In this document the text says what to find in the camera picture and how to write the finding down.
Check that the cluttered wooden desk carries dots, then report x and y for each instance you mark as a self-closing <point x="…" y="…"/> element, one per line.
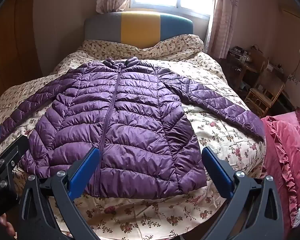
<point x="242" y="65"/>

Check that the floral bed quilt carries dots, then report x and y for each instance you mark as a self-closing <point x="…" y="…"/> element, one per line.
<point x="145" y="215"/>

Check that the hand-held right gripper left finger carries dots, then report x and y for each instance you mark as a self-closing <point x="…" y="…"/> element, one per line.
<point x="85" y="166"/>

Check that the pink ruffled blanket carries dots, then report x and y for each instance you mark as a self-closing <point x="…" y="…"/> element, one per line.
<point x="287" y="155"/>

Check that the wooden chair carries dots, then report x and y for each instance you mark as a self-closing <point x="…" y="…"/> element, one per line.
<point x="267" y="90"/>

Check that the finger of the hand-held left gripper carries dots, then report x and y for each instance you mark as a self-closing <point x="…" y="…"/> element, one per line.
<point x="15" y="152"/>

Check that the person's left hand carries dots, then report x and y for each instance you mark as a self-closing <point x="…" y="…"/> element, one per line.
<point x="8" y="228"/>

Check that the long floral curtain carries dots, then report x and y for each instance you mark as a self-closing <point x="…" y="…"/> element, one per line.
<point x="222" y="17"/>

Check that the purple down jacket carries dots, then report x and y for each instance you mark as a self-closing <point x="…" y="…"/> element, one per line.
<point x="130" y="120"/>

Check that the grey yellow blue headboard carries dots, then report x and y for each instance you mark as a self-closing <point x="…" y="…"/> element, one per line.
<point x="140" y="28"/>

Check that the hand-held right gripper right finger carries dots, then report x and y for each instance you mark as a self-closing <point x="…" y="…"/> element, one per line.
<point x="216" y="170"/>

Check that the wooden wardrobe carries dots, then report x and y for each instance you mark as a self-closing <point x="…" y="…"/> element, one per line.
<point x="10" y="42"/>

